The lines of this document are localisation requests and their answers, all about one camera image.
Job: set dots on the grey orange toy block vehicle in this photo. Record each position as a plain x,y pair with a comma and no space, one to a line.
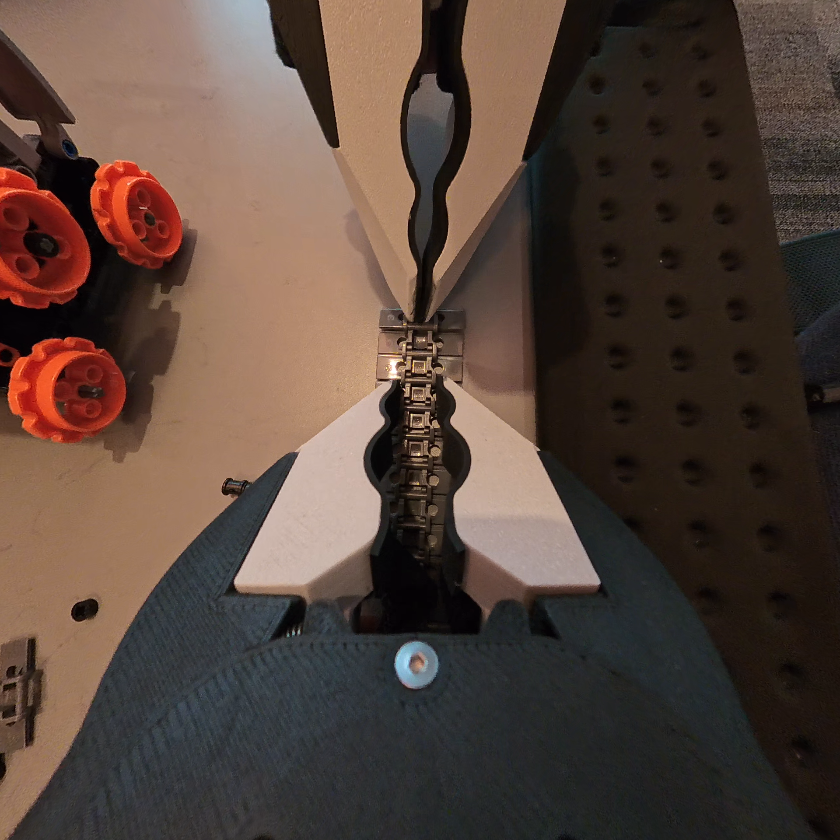
39,249

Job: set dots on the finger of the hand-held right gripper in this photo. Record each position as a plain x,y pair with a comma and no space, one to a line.
505,79
367,79

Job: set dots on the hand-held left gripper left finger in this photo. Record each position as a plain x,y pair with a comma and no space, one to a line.
308,525

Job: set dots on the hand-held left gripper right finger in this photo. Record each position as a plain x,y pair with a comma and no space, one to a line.
525,525

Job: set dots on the teal chair seat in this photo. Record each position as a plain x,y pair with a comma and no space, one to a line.
814,275

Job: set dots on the black perforated panel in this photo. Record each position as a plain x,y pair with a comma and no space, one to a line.
656,328

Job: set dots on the single grey track link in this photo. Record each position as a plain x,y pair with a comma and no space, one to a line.
16,695
453,320

